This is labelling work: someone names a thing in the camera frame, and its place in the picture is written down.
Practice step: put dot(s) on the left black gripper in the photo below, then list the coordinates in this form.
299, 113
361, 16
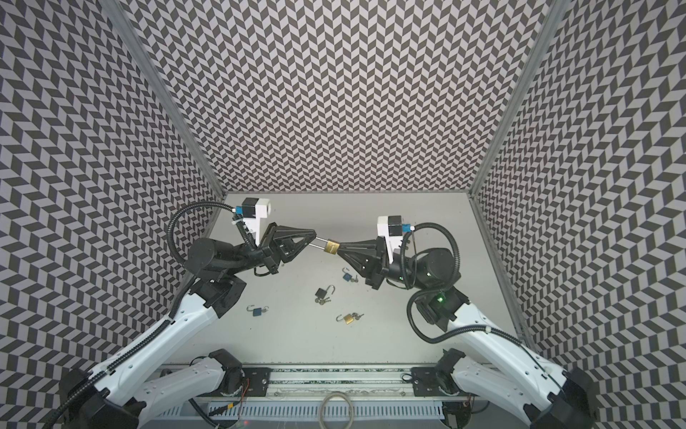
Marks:
274, 252

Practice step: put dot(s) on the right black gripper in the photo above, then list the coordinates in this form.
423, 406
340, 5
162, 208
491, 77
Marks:
379, 263

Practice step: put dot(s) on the long shackle brass padlock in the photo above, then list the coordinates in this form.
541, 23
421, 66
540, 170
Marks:
328, 246

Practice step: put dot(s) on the small brass padlock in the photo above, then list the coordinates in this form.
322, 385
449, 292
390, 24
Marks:
349, 318

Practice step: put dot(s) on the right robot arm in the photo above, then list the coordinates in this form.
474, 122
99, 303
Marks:
426, 258

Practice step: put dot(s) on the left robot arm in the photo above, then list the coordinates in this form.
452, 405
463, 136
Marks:
214, 289

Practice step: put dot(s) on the black padlock with keys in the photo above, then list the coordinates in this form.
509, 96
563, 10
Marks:
323, 296

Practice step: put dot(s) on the blue padlock left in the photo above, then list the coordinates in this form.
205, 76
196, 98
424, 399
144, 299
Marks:
257, 311

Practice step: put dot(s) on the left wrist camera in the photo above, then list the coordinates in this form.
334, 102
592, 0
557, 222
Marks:
251, 214

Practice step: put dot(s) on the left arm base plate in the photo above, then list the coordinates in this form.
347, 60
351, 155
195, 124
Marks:
245, 382

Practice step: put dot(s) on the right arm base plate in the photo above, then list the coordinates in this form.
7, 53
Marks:
427, 382

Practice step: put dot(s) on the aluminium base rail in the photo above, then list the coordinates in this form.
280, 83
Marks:
343, 382

